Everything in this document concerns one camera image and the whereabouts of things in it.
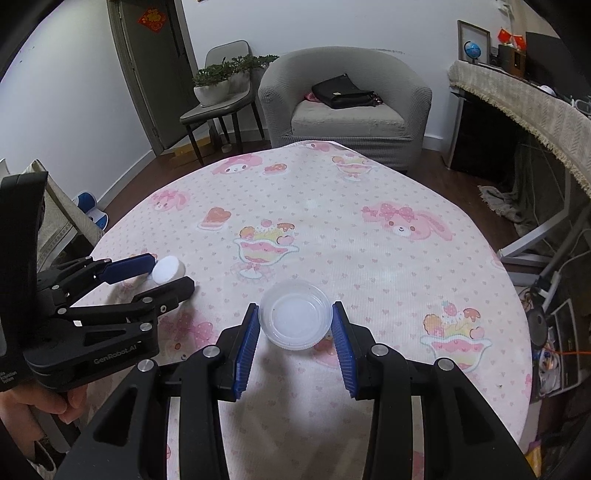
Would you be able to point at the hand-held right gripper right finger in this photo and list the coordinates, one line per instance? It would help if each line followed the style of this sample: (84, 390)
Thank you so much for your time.
(344, 350)

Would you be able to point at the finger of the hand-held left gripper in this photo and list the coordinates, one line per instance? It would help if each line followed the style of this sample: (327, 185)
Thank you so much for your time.
(175, 288)
(129, 267)

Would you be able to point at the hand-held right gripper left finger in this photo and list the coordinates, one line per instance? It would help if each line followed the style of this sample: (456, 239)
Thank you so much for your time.
(244, 350)

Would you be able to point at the small white plastic lid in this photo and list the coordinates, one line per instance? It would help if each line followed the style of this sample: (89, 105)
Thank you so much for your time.
(166, 269)

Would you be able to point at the clear plastic container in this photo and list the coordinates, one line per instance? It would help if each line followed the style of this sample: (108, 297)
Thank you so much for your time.
(295, 318)

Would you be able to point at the person's left hand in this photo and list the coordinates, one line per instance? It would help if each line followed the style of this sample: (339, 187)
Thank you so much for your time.
(27, 410)

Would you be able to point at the blue slippers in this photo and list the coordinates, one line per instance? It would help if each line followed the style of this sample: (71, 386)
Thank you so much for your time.
(92, 214)

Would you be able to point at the beige patterned cloth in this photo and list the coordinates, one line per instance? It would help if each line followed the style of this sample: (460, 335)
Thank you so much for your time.
(64, 217)

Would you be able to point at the flat cardboard box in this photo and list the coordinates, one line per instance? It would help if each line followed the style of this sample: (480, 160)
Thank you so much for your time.
(182, 156)

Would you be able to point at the grey dining chair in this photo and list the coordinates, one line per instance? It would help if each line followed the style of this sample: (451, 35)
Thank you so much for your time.
(217, 110)

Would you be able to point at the potted plant in white pot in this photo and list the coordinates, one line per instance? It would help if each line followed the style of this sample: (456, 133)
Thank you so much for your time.
(210, 94)
(240, 81)

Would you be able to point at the grey-green door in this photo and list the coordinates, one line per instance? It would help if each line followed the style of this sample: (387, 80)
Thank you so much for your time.
(152, 69)

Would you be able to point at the grey floor cloth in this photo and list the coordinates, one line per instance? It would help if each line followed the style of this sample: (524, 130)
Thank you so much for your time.
(503, 198)

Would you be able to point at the grey armchair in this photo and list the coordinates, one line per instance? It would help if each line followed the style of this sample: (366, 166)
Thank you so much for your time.
(346, 115)

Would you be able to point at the red door decoration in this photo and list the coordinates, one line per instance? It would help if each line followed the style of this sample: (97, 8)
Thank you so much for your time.
(152, 19)

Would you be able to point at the black handbag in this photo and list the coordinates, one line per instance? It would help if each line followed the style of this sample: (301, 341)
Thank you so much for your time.
(341, 92)

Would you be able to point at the black desk cabinet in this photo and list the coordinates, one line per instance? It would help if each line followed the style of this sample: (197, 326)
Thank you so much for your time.
(485, 134)

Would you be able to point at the beige fringed desk cloth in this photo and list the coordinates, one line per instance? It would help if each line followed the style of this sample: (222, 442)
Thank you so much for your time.
(545, 110)

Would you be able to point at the small blue globe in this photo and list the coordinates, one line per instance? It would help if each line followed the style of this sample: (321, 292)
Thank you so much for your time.
(473, 48)

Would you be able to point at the brown wooden box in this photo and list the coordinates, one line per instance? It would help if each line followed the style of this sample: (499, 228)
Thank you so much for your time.
(512, 60)

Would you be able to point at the small red flags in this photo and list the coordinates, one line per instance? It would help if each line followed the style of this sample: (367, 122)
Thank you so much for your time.
(505, 34)

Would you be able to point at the black monitor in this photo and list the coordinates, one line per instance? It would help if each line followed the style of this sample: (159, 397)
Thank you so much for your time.
(549, 60)

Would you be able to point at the white desk frame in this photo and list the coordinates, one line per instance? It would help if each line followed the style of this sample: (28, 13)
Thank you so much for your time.
(531, 240)

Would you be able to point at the wooden picture frame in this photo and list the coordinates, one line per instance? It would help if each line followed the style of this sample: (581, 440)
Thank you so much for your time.
(482, 34)

